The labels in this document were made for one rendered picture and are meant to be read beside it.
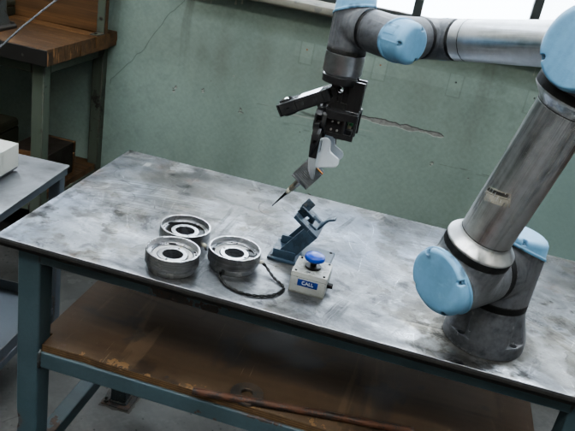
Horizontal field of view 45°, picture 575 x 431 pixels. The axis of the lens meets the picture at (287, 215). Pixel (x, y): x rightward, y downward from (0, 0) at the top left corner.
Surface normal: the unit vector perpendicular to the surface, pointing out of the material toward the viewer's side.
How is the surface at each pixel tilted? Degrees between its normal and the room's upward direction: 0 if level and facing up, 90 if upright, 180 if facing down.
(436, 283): 97
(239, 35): 90
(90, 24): 90
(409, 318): 0
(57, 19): 90
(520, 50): 110
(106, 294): 0
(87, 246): 0
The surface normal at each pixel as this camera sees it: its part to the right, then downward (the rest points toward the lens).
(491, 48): -0.75, 0.46
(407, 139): -0.23, 0.36
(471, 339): -0.51, -0.05
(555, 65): -0.73, 0.03
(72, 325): 0.17, -0.90
